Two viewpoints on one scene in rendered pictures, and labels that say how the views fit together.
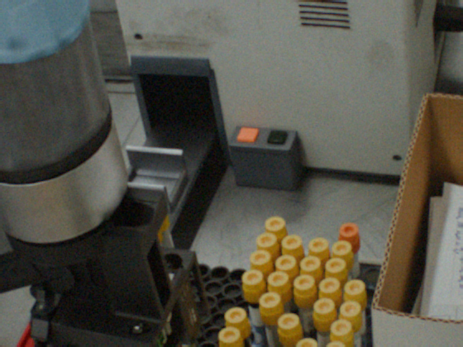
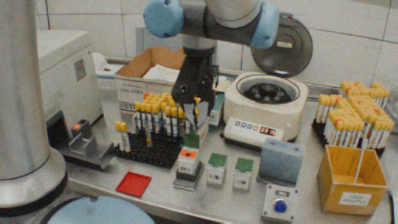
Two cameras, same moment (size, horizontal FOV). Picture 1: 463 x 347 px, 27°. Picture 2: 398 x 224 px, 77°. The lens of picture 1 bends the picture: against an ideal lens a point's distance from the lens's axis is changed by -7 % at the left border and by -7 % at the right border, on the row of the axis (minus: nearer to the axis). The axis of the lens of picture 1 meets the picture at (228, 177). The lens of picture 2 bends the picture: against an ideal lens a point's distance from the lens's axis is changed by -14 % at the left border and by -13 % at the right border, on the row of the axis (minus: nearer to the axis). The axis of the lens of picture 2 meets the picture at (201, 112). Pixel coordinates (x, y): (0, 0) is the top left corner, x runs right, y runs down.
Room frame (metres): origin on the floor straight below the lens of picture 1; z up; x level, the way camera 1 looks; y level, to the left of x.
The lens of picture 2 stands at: (0.46, 0.69, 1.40)
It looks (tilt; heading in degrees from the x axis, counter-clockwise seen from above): 32 degrees down; 262
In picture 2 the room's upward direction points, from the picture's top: straight up
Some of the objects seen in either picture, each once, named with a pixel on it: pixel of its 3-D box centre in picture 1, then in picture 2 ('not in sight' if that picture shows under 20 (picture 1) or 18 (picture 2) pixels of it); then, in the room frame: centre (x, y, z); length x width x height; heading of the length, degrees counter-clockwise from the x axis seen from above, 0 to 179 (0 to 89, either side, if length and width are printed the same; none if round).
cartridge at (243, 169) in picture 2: not in sight; (242, 175); (0.29, 0.21, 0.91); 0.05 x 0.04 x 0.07; 66
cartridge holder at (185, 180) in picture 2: not in sight; (189, 171); (0.42, 0.16, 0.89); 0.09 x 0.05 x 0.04; 66
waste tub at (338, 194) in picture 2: not in sight; (349, 180); (0.05, 0.29, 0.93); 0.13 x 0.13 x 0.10; 70
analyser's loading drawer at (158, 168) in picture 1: (158, 170); (77, 145); (0.72, 0.06, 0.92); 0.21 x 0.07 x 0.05; 156
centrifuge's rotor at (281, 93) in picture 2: not in sight; (267, 96); (0.15, -0.06, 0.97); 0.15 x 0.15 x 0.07
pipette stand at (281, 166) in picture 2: not in sight; (281, 162); (0.19, 0.20, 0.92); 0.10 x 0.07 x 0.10; 148
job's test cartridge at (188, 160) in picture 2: not in sight; (188, 162); (0.42, 0.16, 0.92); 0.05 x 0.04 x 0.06; 66
